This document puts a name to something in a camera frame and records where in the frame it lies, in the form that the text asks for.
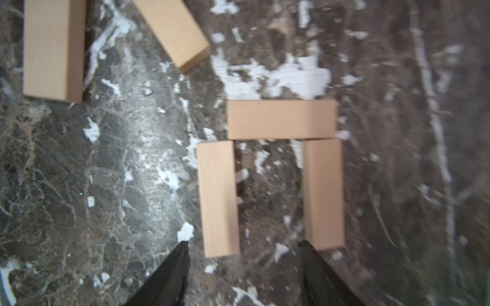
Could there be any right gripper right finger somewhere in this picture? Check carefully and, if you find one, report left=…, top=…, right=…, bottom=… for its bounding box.
left=298, top=240, right=364, bottom=306

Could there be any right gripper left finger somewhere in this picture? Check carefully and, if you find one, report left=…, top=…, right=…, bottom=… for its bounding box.
left=125, top=241, right=191, bottom=306

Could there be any wooden block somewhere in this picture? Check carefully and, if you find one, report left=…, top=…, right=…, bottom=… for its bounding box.
left=227, top=100, right=338, bottom=140
left=303, top=139, right=345, bottom=250
left=197, top=140, right=240, bottom=258
left=134, top=0, right=211, bottom=73
left=23, top=0, right=87, bottom=103

